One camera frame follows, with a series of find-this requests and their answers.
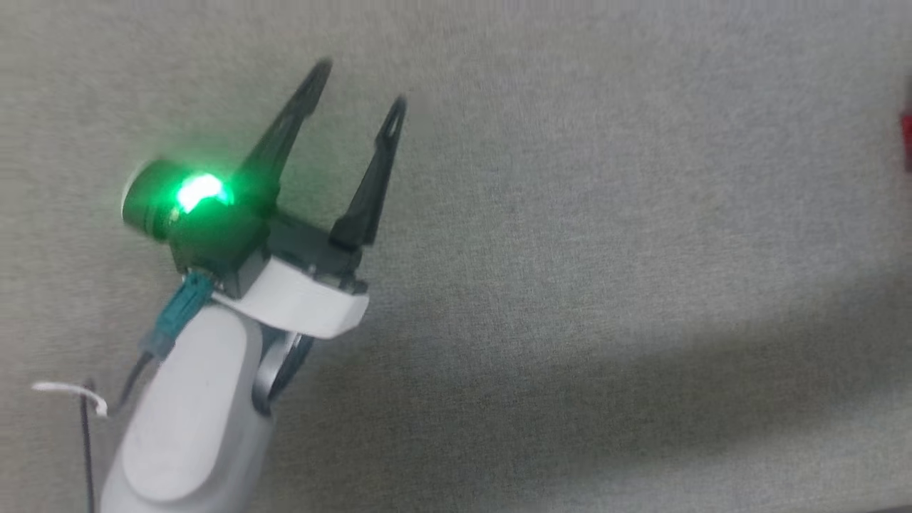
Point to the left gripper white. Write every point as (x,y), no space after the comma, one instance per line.
(306,299)

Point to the red and white garment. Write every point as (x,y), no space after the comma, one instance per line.
(907,142)

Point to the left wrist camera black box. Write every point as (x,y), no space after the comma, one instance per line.
(214,242)

